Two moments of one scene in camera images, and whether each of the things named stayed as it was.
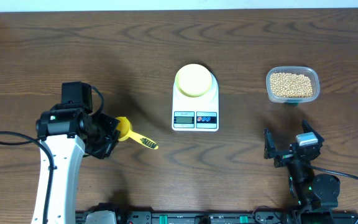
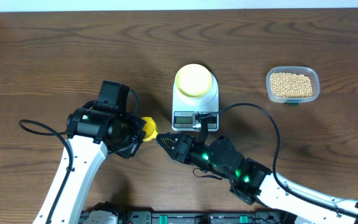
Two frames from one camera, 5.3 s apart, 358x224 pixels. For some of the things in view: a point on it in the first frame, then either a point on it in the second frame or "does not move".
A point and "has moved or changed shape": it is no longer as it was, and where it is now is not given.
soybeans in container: x=291 y=85 does not move
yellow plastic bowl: x=193 y=80 does not move
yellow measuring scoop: x=124 y=127 has moved or changed shape
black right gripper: x=270 y=151 -> x=184 y=144
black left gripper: x=105 y=147 -> x=127 y=148
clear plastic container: x=292 y=84 does not move
